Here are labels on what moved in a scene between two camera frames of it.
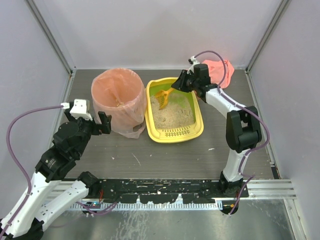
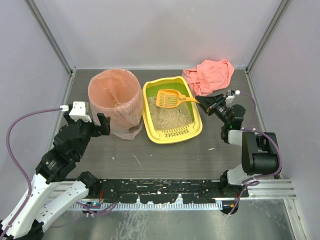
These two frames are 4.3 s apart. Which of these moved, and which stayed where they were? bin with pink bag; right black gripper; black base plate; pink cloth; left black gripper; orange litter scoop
Moved: orange litter scoop; right black gripper
Stayed: left black gripper; pink cloth; bin with pink bag; black base plate
